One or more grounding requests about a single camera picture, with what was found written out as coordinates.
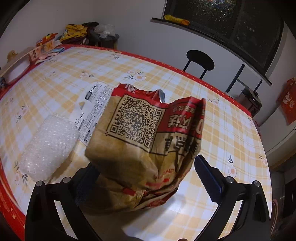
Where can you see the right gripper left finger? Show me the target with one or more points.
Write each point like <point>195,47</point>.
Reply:
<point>42,218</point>

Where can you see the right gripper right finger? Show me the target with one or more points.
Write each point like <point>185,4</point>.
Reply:
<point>252,221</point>

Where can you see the white bubble wrap roll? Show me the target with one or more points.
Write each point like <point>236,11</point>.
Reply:
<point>49,148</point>

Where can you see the brown red paper bag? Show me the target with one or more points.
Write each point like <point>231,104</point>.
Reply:
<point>143,149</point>

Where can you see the white printed label lid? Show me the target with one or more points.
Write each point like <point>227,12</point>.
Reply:
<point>88,109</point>

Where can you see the red patterned table mat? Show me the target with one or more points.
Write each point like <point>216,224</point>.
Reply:
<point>55,85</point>

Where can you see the checkered yellow tablecloth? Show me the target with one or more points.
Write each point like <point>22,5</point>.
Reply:
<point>184,215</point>

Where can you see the brown electric pressure cooker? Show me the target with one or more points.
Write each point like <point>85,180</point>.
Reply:
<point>250,100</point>

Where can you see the red cloth on refrigerator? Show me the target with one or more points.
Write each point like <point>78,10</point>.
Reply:
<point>287,101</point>

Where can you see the black round-back chair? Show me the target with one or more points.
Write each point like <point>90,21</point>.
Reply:
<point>200,58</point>

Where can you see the dark window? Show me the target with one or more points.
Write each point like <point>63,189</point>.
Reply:
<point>251,30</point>

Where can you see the yellow snack bag pile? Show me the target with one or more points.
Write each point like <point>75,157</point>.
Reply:
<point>73,34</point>

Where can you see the yellow snack pack on sill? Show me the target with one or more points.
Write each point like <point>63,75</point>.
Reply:
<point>176,20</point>

